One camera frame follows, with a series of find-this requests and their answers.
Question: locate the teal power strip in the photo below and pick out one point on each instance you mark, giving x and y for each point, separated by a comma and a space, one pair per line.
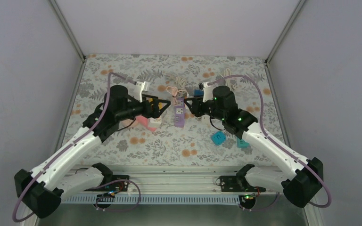
241, 143

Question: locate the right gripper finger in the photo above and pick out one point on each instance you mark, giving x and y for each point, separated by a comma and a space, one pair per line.
194, 109
191, 100

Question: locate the dark blue cube socket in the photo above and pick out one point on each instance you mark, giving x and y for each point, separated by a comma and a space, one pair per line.
198, 93

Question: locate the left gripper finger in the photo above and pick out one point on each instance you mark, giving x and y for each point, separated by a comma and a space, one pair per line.
160, 103
162, 108

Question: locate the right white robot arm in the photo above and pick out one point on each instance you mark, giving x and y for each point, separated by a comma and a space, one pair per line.
300, 178

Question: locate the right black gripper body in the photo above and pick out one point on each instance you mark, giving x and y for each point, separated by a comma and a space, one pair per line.
219, 115

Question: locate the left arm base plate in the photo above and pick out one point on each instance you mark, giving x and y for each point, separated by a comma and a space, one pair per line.
116, 183

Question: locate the cyan cube socket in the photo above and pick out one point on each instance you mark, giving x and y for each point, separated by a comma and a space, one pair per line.
218, 138

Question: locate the purple power strip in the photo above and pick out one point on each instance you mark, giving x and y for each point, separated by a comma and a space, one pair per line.
179, 112

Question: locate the pink triangular power strip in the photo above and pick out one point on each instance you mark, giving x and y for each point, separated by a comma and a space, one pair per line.
144, 122

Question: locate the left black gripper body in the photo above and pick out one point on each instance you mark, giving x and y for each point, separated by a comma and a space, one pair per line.
125, 114

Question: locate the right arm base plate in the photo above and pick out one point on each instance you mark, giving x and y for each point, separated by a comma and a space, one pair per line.
229, 184

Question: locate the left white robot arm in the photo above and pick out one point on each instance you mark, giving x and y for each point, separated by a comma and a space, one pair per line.
98, 126

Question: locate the aluminium rail frame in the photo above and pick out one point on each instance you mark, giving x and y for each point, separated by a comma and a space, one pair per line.
151, 180

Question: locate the white plug adapter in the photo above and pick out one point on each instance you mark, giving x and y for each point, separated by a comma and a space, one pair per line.
155, 122

